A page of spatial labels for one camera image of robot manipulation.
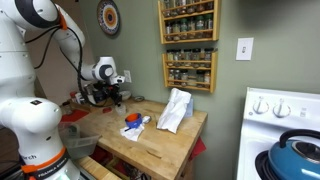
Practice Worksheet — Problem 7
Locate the white crumpled cloth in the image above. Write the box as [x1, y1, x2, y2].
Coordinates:
[156, 87, 193, 134]

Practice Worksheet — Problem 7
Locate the blue pot black handle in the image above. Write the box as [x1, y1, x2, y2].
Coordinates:
[268, 129, 320, 180]

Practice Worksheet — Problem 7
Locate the red capped bottle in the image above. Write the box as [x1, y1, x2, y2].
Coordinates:
[69, 91, 78, 104]

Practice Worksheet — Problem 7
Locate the wooden tray box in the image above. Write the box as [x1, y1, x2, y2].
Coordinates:
[68, 99, 113, 113]

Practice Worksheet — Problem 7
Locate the white wall outlet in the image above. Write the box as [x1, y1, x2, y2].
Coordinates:
[123, 69, 132, 84]

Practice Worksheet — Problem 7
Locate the white light switch plate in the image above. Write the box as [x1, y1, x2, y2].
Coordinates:
[235, 37, 254, 62]

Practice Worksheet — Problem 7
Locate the orange plastic cup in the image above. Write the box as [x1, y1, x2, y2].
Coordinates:
[126, 112, 142, 124]

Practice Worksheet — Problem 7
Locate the wooden spice rack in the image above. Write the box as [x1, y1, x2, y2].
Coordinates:
[157, 0, 221, 45]
[162, 49, 218, 94]

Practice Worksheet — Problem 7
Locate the blue plastic bowl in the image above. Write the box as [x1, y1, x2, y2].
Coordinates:
[124, 113, 143, 130]

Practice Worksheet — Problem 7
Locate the decorative patterned wall plate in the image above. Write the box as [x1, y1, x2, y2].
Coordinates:
[96, 0, 121, 36]

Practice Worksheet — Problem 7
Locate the red hanging cloth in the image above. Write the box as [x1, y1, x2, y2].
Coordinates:
[188, 137, 207, 163]

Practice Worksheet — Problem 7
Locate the red silicone mat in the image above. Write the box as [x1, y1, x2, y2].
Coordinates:
[59, 109, 90, 124]

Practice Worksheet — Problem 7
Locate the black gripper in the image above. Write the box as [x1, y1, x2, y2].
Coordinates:
[108, 84, 124, 106]

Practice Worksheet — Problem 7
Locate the white stove knob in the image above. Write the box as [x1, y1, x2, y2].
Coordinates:
[272, 98, 292, 119]
[252, 96, 270, 115]

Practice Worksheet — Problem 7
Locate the small glass jar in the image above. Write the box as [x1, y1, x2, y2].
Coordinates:
[62, 100, 73, 116]

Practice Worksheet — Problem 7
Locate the clear plastic storage bin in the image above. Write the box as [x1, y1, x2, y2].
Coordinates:
[58, 121, 101, 160]

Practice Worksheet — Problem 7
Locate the white kitchen stove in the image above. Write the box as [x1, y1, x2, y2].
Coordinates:
[236, 87, 320, 180]

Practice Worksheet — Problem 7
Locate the blue and white towel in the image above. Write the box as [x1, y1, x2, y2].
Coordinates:
[119, 123, 146, 142]

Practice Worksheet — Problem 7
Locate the white plastic bottle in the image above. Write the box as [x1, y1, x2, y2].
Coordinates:
[75, 92, 84, 105]

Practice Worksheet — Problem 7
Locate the black stove burner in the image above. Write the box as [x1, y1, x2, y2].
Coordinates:
[254, 150, 278, 180]

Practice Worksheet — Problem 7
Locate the light wooden bench board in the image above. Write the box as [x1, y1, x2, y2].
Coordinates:
[75, 155, 121, 180]

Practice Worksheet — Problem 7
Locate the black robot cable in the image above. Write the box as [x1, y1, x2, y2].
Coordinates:
[24, 25, 113, 108]

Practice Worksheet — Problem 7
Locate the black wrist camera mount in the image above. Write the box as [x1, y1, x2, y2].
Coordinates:
[89, 84, 108, 103]

